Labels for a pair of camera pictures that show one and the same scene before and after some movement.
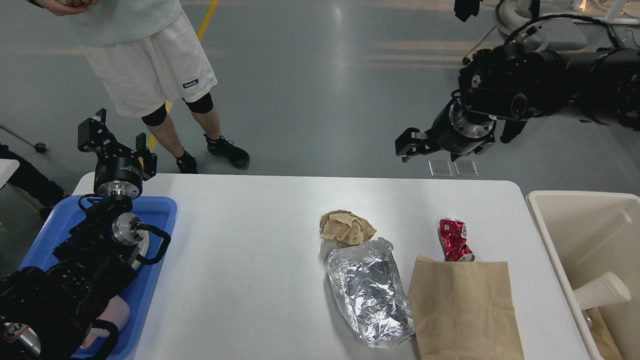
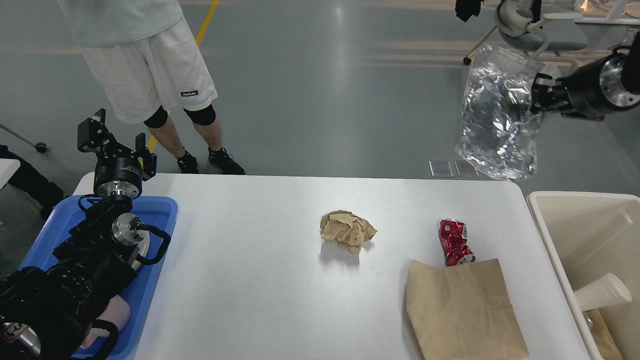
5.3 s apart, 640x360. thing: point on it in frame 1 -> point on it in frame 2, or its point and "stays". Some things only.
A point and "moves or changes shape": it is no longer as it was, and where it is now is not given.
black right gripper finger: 477,151 -> 548,103
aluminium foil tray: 369,292 moves or changes shape
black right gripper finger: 411,143 -> 544,85
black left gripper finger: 93,136 stays
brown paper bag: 464,310 stays
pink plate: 143,247 stays
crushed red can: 453,234 stays
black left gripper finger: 148,160 stays
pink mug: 117,312 stays
